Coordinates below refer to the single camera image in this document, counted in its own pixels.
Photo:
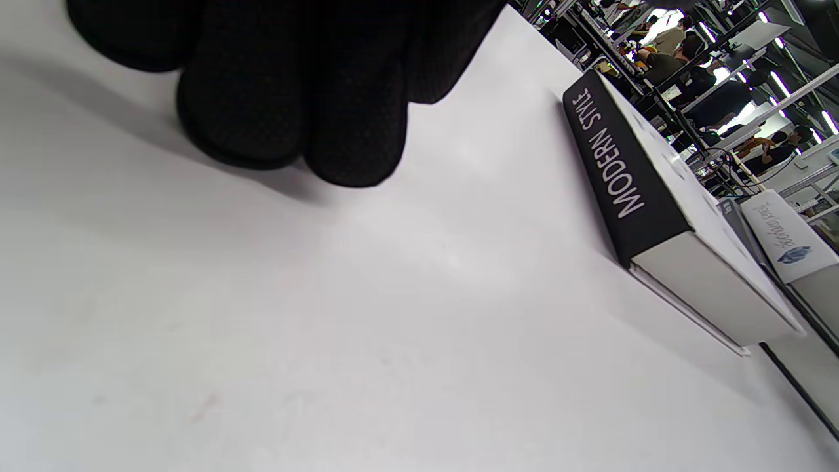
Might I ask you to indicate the person's left hand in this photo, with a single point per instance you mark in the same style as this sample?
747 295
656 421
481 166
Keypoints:
295 78

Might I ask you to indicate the white book with black letters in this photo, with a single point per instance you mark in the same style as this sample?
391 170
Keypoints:
623 170

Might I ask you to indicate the photo cover book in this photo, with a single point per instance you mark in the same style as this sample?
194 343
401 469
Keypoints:
786 229

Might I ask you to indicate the black hardcover book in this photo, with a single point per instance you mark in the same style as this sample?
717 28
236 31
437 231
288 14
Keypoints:
819 380

